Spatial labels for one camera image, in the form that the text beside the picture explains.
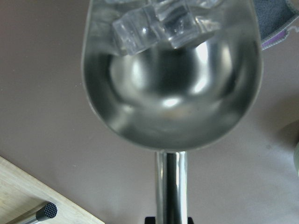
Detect ice cubes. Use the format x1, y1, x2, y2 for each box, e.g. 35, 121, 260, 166
112, 0, 223, 55

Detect steel muddler black tip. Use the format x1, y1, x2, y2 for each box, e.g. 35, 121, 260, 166
18, 203, 57, 224

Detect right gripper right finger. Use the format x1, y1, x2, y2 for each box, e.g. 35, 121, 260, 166
187, 217, 193, 224

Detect grey folded cloth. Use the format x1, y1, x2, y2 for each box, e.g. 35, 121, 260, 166
253, 0, 299, 50

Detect bamboo cutting board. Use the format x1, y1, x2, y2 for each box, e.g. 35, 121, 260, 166
0, 157, 104, 224

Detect pale green bowl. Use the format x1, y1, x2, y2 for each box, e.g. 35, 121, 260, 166
293, 143, 299, 175

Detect stainless steel ice scoop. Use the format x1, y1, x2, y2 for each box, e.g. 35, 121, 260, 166
82, 0, 262, 224

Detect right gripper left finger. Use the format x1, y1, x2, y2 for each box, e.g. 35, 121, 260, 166
144, 217, 158, 224

